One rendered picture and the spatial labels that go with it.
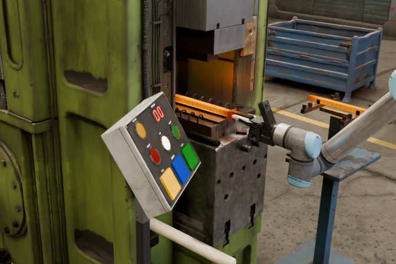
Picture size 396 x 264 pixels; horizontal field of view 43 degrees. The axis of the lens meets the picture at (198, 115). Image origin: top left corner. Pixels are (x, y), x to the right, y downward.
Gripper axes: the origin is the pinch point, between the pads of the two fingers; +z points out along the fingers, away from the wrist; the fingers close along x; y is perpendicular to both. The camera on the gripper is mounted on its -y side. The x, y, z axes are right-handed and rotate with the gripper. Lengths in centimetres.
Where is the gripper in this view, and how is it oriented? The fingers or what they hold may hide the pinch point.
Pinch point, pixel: (236, 114)
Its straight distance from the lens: 207.4
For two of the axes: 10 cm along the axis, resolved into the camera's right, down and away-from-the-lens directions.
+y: -0.6, 9.3, 3.6
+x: 6.4, -2.4, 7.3
